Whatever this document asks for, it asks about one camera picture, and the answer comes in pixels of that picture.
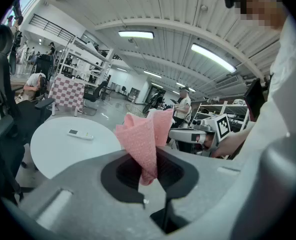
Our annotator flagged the black padded office chair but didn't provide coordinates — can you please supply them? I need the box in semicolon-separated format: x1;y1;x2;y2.
0;113;27;205

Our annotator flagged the pink cloth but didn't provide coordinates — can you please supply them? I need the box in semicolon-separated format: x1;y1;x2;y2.
114;108;175;187

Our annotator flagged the dark grey cabinet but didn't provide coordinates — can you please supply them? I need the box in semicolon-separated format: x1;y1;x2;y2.
127;87;141;102

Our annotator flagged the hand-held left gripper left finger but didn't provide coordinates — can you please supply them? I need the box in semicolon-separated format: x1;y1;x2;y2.
17;150;164;239

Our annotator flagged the white ceiling air vent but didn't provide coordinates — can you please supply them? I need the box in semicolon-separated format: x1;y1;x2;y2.
214;75;239;90

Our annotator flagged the person in white shirt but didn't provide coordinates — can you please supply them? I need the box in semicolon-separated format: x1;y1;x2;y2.
234;16;296;160

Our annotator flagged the black cantilever chair chrome frame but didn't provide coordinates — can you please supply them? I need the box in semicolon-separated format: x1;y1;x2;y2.
83;80;109;117

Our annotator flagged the red white checkered tablecloth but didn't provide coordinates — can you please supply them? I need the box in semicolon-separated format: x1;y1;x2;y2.
47;75;86;113

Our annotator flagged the white remote control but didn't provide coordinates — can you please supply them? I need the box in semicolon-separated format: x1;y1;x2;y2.
67;128;94;141

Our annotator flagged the person's right hand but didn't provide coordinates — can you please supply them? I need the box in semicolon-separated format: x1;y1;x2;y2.
203;133;217;151

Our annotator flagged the black flat screen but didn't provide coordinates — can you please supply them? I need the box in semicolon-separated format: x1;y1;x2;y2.
243;78;266;123

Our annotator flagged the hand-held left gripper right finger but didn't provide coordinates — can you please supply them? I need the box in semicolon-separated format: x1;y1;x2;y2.
155;146;261;239

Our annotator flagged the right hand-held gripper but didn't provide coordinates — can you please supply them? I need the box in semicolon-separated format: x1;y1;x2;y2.
168;113;233;144

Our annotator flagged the black office chair with headrest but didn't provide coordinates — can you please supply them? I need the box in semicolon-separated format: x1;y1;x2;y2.
0;23;55;145

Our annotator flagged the black metal railing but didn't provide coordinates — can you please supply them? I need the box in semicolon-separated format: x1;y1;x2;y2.
29;13;76;44

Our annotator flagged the white-legged table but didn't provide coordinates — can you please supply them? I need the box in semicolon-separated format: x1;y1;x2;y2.
51;103;79;117

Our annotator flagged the white metal shelving rack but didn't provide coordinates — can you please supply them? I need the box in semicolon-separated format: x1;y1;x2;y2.
54;35;114;85

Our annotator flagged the gold wire chair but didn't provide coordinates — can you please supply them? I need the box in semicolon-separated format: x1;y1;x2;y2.
124;103;146;119

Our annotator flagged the person's right forearm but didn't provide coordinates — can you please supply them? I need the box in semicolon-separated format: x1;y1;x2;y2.
211;122;258;159

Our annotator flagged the person's head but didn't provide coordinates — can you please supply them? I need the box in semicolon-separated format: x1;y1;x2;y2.
234;0;289;31

